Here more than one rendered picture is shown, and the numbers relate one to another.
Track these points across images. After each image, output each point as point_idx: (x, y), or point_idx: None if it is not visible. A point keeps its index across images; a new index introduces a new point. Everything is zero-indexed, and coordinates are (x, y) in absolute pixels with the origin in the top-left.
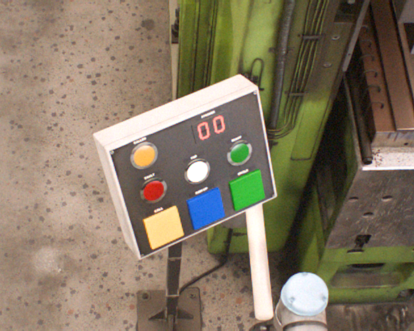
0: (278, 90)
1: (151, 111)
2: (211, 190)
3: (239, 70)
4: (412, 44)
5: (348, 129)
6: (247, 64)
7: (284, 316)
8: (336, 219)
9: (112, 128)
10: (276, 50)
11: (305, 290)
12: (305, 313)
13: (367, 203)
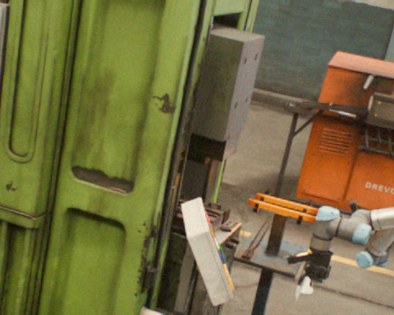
0: (164, 231)
1: (187, 223)
2: (221, 254)
3: (151, 226)
4: (222, 156)
5: (186, 244)
6: (155, 218)
7: (332, 224)
8: (202, 303)
9: (190, 232)
10: (164, 203)
11: (329, 209)
12: (338, 215)
13: None
